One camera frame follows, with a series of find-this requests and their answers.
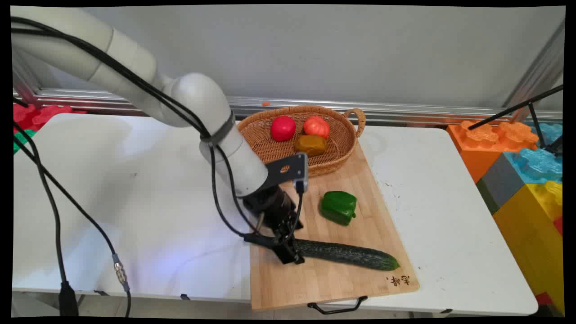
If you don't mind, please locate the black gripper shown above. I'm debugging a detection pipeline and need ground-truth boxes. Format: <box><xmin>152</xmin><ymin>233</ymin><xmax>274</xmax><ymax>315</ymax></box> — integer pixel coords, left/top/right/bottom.
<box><xmin>243</xmin><ymin>185</ymin><xmax>307</xmax><ymax>266</ymax></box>

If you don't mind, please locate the long dark green cucumber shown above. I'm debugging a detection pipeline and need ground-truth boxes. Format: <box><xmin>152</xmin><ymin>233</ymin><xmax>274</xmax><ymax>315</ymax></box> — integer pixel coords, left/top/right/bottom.
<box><xmin>243</xmin><ymin>233</ymin><xmax>400</xmax><ymax>271</ymax></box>

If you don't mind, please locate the yellow-brown bell pepper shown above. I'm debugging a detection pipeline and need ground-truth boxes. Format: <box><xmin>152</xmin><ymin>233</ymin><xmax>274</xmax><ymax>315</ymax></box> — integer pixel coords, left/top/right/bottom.
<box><xmin>295</xmin><ymin>134</ymin><xmax>328</xmax><ymax>157</ymax></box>

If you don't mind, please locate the bamboo cutting board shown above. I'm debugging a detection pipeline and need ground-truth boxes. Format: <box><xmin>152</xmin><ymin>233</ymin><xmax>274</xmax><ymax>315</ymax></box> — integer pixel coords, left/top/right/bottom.
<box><xmin>249</xmin><ymin>139</ymin><xmax>420</xmax><ymax>311</ymax></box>

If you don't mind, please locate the green bell pepper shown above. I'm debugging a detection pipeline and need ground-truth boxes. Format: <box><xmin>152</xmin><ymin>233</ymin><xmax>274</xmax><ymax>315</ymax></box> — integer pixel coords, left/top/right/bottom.
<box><xmin>320</xmin><ymin>191</ymin><xmax>358</xmax><ymax>226</ymax></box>

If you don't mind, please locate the red tomato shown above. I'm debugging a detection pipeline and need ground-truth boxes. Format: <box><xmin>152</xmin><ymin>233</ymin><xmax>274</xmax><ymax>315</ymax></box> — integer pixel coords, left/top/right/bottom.
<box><xmin>270</xmin><ymin>116</ymin><xmax>297</xmax><ymax>142</ymax></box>

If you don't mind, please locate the orange pumpkin toy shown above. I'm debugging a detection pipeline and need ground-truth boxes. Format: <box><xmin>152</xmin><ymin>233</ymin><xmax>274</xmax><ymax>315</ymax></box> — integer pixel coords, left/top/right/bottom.
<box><xmin>303</xmin><ymin>116</ymin><xmax>330</xmax><ymax>138</ymax></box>

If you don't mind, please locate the woven wicker basket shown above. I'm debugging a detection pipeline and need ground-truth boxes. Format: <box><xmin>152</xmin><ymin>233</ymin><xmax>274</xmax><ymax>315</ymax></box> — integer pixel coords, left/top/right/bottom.
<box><xmin>237</xmin><ymin>105</ymin><xmax>366</xmax><ymax>177</ymax></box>

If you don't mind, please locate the large orange building block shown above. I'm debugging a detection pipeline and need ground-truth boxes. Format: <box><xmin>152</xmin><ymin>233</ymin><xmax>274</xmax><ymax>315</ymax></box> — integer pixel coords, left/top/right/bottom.
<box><xmin>446</xmin><ymin>120</ymin><xmax>540</xmax><ymax>184</ymax></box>

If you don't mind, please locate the large yellow building block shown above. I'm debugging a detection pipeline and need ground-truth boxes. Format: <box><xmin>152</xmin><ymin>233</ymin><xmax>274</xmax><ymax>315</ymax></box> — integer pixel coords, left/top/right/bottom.
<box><xmin>493</xmin><ymin>180</ymin><xmax>565</xmax><ymax>312</ymax></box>

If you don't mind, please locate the large blue building block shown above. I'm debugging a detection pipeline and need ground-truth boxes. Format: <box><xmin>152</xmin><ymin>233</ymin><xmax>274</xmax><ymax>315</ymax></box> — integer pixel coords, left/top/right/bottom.
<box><xmin>531</xmin><ymin>122</ymin><xmax>563</xmax><ymax>147</ymax></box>
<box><xmin>503</xmin><ymin>148</ymin><xmax>563</xmax><ymax>185</ymax></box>

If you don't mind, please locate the black tripod stand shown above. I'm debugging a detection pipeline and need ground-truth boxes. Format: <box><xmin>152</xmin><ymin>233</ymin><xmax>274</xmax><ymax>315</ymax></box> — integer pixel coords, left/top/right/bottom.
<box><xmin>468</xmin><ymin>85</ymin><xmax>564</xmax><ymax>156</ymax></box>

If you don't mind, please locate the green building block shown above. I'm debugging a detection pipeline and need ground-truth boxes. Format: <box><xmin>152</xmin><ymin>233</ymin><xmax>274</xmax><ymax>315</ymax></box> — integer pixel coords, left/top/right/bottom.
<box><xmin>13</xmin><ymin>129</ymin><xmax>37</xmax><ymax>155</ymax></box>

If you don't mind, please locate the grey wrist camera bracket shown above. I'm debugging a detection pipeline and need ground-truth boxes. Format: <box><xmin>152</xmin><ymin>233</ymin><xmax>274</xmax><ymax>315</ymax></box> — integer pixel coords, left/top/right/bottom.
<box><xmin>265</xmin><ymin>153</ymin><xmax>310</xmax><ymax>194</ymax></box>

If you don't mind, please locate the black cutting board handle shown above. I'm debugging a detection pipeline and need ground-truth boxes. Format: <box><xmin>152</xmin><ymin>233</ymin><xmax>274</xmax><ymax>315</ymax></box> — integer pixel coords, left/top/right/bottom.
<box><xmin>307</xmin><ymin>296</ymin><xmax>369</xmax><ymax>315</ymax></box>

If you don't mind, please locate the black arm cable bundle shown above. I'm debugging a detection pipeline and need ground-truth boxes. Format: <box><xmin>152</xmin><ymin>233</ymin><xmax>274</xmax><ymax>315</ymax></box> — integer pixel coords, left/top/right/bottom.
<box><xmin>11</xmin><ymin>16</ymin><xmax>305</xmax><ymax>246</ymax></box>

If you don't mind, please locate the black cable strap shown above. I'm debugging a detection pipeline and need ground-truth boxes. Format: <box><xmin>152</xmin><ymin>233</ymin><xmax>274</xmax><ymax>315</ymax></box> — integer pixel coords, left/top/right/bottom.
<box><xmin>200</xmin><ymin>112</ymin><xmax>236</xmax><ymax>146</ymax></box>

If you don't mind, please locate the black cable with metal connector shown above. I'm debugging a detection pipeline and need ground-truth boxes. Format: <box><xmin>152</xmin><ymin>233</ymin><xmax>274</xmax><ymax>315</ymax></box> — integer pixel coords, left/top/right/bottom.
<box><xmin>13</xmin><ymin>133</ymin><xmax>132</xmax><ymax>318</ymax></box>

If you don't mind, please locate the horizontal aluminium frame rail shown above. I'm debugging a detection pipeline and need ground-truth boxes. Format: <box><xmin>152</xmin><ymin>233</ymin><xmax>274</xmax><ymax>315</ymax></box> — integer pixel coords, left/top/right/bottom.
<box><xmin>13</xmin><ymin>88</ymin><xmax>563</xmax><ymax>127</ymax></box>

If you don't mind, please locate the thick black cable with plug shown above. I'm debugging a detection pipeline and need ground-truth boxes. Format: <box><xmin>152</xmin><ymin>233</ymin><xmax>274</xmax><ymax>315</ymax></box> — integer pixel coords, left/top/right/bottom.
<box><xmin>13</xmin><ymin>120</ymin><xmax>80</xmax><ymax>318</ymax></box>

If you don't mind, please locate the slanted aluminium frame post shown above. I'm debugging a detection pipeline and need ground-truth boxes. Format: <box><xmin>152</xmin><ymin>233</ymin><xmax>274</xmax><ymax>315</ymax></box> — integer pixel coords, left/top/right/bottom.
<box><xmin>502</xmin><ymin>20</ymin><xmax>566</xmax><ymax>122</ymax></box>

